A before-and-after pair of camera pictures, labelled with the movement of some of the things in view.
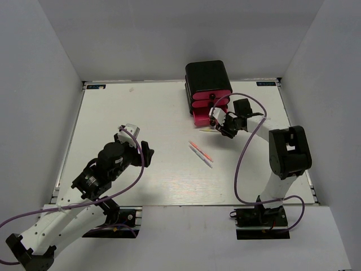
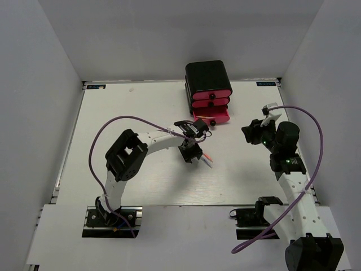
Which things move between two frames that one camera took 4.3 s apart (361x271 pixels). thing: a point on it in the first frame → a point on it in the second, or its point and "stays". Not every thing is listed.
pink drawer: (212, 103) stays
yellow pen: (209, 130) → (205, 117)
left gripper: (147, 153) → (197, 152)
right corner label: (267, 83) stays
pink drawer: (210, 95) stays
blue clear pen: (201, 156) stays
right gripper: (224, 130) → (252, 132)
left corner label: (95, 86) stays
